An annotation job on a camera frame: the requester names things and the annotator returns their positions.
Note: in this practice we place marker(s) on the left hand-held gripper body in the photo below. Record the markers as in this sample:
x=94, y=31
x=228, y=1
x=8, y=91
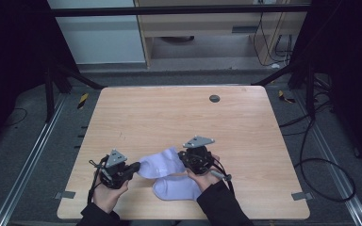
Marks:
x=115, y=168

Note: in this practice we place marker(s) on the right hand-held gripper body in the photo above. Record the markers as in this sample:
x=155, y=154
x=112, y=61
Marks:
x=198, y=158

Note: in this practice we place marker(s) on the light purple sock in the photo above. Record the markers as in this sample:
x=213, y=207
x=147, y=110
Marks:
x=160, y=166
x=176, y=188

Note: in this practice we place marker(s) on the person's right hand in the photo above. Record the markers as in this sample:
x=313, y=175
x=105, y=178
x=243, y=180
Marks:
x=205, y=182

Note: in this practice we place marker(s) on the person's left hand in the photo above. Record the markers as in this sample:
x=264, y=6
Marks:
x=106, y=196

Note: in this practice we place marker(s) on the grey round table grommet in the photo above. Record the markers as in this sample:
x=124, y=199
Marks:
x=214, y=98

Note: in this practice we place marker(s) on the yellow black striped tape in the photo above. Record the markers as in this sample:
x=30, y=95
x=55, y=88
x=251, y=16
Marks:
x=82, y=100
x=284, y=97

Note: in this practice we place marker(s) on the black metal stand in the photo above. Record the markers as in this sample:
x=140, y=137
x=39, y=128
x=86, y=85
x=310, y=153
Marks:
x=48, y=94
x=310, y=91

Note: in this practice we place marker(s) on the white cabinet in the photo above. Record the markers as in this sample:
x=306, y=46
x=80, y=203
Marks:
x=100, y=40

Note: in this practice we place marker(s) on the light wooden desk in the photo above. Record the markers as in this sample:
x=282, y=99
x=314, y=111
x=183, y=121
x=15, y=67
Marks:
x=201, y=23

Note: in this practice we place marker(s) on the grey table edge bracket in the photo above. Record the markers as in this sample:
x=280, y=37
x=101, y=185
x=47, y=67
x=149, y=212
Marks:
x=302, y=196
x=65, y=195

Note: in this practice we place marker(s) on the aluminium floor rail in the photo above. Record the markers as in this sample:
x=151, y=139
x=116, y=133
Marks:
x=322, y=142
x=28, y=160

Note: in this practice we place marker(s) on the black horizontal frame bar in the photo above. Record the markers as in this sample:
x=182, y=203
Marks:
x=169, y=10

